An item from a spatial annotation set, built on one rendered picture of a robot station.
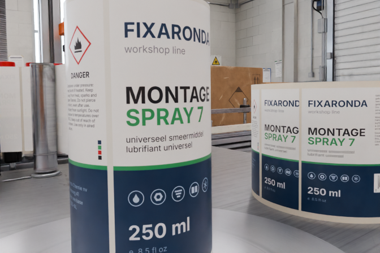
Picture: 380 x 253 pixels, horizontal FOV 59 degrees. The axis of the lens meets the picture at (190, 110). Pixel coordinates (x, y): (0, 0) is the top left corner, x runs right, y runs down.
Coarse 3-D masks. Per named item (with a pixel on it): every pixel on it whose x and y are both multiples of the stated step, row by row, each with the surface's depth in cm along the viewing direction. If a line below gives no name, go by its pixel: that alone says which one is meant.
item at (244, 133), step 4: (232, 132) 114; (236, 132) 113; (240, 132) 113; (244, 132) 113; (248, 132) 113; (212, 136) 104; (216, 136) 104; (220, 136) 104; (224, 136) 104; (228, 136) 103; (232, 136) 104; (236, 136) 103; (240, 136) 104; (60, 156) 73; (64, 156) 73; (24, 160) 69; (28, 160) 69; (32, 160) 69; (4, 164) 66; (8, 164) 66
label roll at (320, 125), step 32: (256, 96) 42; (288, 96) 37; (320, 96) 34; (352, 96) 34; (256, 128) 42; (288, 128) 37; (320, 128) 35; (352, 128) 34; (256, 160) 42; (288, 160) 37; (320, 160) 35; (352, 160) 34; (256, 192) 42; (288, 192) 37; (320, 192) 35; (352, 192) 34
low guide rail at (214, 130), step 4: (240, 124) 105; (244, 124) 105; (248, 124) 106; (212, 128) 97; (216, 128) 98; (220, 128) 99; (224, 128) 100; (228, 128) 101; (232, 128) 102; (236, 128) 103; (240, 128) 104; (244, 128) 105; (248, 128) 106; (212, 132) 98; (216, 132) 98; (220, 132) 99; (224, 132) 100; (24, 152) 68; (28, 152) 69; (32, 152) 69
